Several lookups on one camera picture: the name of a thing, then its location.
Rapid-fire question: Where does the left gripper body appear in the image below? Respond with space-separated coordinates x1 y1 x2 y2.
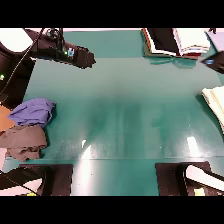
73 46 97 70

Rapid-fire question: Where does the purple garment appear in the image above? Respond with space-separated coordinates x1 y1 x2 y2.
7 97 57 127

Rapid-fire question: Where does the orange garment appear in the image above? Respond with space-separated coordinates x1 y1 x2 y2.
0 105 16 134

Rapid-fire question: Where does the brown garment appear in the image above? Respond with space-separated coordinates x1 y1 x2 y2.
0 124 49 162

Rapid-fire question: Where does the dark red garment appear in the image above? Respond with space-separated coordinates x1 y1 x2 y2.
179 49 204 61

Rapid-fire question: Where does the white garment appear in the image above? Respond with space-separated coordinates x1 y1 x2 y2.
172 28 212 54

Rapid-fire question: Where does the pale pink garment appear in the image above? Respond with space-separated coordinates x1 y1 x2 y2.
0 147 8 172

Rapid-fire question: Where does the lavender garment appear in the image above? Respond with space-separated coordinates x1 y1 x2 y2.
206 29 224 53

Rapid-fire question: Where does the cream garment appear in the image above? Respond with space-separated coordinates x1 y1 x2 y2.
201 85 224 135

